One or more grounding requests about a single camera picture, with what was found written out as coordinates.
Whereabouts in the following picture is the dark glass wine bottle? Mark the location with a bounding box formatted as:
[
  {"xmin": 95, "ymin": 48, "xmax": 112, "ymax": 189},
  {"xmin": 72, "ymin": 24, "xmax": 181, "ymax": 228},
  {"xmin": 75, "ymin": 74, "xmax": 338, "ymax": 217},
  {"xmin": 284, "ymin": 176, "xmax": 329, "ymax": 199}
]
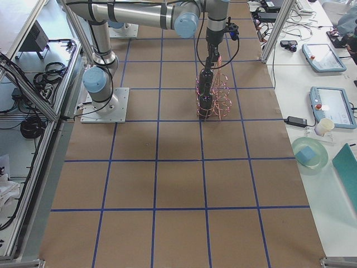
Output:
[{"xmin": 198, "ymin": 68, "xmax": 213, "ymax": 95}]

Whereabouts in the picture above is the teal board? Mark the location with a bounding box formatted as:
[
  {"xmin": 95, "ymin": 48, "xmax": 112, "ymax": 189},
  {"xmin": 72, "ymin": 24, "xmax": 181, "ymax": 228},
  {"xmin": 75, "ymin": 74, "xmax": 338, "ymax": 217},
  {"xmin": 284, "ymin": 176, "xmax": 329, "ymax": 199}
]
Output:
[{"xmin": 332, "ymin": 143, "xmax": 356, "ymax": 212}]

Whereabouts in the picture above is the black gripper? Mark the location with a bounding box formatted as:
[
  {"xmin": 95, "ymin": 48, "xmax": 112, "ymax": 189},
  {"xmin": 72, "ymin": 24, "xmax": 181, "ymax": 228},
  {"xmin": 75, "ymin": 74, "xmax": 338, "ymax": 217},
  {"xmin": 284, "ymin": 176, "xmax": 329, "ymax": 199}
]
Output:
[{"xmin": 205, "ymin": 28, "xmax": 224, "ymax": 69}]

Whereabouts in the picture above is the copper wire wine rack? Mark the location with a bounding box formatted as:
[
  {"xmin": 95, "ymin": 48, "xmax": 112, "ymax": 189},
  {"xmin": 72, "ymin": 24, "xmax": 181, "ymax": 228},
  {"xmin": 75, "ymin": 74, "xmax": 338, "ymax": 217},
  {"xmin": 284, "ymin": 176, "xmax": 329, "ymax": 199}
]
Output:
[{"xmin": 196, "ymin": 69, "xmax": 232, "ymax": 121}]

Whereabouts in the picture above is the dark bottle in rack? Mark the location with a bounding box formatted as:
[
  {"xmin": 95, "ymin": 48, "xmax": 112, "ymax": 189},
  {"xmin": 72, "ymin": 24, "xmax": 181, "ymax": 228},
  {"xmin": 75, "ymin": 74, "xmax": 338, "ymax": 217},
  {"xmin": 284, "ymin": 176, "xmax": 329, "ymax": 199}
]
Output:
[{"xmin": 198, "ymin": 83, "xmax": 213, "ymax": 120}]

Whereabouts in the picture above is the blue foam cube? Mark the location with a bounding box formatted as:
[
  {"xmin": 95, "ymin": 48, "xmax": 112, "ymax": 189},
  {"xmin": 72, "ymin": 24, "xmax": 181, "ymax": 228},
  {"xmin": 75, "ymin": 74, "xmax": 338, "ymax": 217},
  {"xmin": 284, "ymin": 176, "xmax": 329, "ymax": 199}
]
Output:
[{"xmin": 295, "ymin": 146, "xmax": 317, "ymax": 165}]

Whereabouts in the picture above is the far blue teach pendant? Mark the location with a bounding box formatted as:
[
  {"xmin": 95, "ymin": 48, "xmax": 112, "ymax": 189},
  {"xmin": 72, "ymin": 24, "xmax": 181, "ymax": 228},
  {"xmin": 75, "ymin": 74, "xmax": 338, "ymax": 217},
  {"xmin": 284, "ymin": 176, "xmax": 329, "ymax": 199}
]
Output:
[{"xmin": 302, "ymin": 44, "xmax": 346, "ymax": 73}]

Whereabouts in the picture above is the small black power adapter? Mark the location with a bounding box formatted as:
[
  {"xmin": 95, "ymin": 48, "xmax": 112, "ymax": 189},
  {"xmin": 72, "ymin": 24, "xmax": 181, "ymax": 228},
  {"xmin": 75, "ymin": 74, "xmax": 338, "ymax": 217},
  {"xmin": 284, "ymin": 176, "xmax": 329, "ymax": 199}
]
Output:
[{"xmin": 284, "ymin": 116, "xmax": 307, "ymax": 128}]

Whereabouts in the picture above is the aluminium frame post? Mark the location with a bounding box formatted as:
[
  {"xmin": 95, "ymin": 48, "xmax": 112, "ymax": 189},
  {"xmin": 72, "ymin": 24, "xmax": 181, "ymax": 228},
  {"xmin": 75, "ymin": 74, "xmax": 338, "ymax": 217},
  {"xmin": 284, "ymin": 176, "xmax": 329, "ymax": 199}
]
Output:
[{"xmin": 260, "ymin": 0, "xmax": 295, "ymax": 64}]

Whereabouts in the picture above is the blue teach pendant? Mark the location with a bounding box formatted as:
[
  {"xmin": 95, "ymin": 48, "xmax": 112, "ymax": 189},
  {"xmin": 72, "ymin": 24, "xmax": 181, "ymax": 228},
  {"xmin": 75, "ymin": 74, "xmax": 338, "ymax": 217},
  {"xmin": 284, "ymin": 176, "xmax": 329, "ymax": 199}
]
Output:
[
  {"xmin": 302, "ymin": 44, "xmax": 346, "ymax": 73},
  {"xmin": 310, "ymin": 87, "xmax": 356, "ymax": 129}
]

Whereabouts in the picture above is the black power brick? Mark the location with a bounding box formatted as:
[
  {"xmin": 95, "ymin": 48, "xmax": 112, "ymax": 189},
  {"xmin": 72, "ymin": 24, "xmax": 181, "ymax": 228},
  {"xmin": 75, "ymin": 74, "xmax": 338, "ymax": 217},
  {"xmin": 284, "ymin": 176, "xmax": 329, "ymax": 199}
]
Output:
[{"xmin": 257, "ymin": 12, "xmax": 279, "ymax": 23}]

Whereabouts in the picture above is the near blue teach pendant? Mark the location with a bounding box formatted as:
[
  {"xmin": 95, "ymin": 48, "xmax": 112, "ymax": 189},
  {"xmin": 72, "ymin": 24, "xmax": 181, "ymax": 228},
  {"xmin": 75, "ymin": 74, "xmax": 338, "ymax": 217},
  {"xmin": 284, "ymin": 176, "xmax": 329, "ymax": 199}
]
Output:
[{"xmin": 310, "ymin": 87, "xmax": 356, "ymax": 129}]

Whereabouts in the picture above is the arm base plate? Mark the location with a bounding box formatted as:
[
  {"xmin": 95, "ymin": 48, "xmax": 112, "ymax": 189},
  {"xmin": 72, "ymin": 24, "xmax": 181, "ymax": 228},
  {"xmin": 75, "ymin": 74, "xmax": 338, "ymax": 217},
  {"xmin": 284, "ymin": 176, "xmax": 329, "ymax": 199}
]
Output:
[
  {"xmin": 109, "ymin": 23, "xmax": 139, "ymax": 39},
  {"xmin": 80, "ymin": 88, "xmax": 130, "ymax": 123}
]

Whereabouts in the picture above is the white crumpled cloth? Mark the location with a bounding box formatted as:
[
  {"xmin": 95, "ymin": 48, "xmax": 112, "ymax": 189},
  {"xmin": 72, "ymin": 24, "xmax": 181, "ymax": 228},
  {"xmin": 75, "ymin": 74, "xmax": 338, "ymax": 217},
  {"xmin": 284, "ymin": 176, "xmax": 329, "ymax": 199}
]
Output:
[{"xmin": 0, "ymin": 155, "xmax": 21, "ymax": 213}]

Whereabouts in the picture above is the white paper cup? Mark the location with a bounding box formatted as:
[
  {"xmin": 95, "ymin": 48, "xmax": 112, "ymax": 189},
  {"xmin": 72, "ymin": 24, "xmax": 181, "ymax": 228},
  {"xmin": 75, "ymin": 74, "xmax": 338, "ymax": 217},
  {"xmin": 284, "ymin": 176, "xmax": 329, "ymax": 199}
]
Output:
[{"xmin": 314, "ymin": 118, "xmax": 335, "ymax": 136}]

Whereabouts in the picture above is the green glass plate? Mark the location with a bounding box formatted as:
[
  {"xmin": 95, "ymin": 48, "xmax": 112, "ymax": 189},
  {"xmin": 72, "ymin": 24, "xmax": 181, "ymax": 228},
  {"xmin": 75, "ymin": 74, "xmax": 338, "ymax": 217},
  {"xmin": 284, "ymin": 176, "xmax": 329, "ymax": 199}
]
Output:
[{"xmin": 292, "ymin": 137, "xmax": 329, "ymax": 174}]

